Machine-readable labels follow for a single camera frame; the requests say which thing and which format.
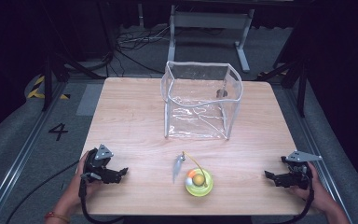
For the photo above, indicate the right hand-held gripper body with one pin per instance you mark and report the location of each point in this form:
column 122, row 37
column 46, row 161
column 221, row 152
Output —
column 299, row 174

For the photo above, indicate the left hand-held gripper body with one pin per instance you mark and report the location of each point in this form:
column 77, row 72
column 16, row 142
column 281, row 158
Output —
column 101, row 160

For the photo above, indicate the green round feather cat toy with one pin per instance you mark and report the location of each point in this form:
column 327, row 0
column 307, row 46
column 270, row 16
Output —
column 199, row 185

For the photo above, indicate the clear plastic storage bag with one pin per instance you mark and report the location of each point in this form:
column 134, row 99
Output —
column 199, row 118

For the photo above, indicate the person's right hand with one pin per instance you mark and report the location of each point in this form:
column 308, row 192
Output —
column 318, row 193

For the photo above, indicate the person's left hand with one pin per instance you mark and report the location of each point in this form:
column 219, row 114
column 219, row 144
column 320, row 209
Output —
column 78, row 189

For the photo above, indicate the yellow and black floor tape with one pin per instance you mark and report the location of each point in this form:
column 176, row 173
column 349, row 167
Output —
column 38, row 88

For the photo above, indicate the black metal stand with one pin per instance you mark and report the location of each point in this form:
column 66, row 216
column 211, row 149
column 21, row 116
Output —
column 295, row 74
column 51, row 71

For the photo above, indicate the aluminium floor rail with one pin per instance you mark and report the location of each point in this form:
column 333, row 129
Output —
column 18, row 158
column 317, row 137

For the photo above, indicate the grey metal table frame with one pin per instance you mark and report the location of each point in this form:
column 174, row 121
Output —
column 209, row 20

